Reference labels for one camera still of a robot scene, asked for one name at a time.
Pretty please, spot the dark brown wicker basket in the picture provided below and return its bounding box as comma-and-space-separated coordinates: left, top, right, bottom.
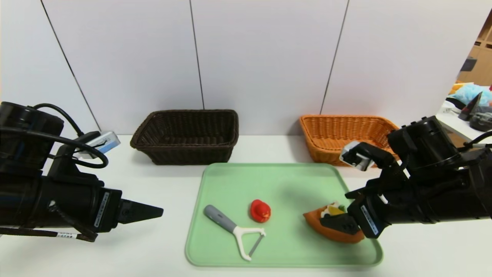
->
130, 110, 239, 166

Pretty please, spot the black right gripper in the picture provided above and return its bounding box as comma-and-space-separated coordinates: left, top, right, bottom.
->
319, 180, 415, 239

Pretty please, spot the orange wicker basket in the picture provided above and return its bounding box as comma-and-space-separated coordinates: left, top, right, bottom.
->
299, 115, 400, 167

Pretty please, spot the smooth black left arm cable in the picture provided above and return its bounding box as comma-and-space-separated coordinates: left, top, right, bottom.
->
0, 103, 109, 169

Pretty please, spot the green plastic tray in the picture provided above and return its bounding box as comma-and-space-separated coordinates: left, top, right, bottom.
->
185, 163, 383, 267

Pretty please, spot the white side table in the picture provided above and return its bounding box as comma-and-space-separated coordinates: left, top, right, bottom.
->
436, 101, 492, 144

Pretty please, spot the black round object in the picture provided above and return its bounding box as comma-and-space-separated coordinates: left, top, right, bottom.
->
470, 112, 492, 132

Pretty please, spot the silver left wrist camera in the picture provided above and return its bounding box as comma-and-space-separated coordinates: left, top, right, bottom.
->
75, 131, 121, 159

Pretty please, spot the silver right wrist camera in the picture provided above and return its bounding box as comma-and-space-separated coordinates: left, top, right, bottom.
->
339, 141, 376, 172

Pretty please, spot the red rubber duck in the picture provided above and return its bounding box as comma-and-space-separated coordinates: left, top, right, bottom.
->
249, 199, 271, 223

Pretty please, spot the wooden shelf unit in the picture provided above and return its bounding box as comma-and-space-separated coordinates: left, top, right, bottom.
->
457, 10, 492, 87

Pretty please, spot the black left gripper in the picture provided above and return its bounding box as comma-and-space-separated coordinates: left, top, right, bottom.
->
39, 176, 164, 233

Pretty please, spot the blue fluffy toy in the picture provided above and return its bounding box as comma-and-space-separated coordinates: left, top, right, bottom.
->
453, 83, 492, 107

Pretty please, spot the grey handled white peeler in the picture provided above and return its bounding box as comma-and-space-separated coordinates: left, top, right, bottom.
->
204, 204, 266, 261

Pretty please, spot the braided black cable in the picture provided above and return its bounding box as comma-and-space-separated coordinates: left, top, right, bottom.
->
0, 200, 97, 243

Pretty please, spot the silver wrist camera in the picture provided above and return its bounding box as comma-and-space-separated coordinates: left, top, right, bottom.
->
339, 141, 376, 172
75, 131, 121, 159

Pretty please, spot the black cone object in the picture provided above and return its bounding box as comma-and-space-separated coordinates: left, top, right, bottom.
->
457, 92, 482, 121

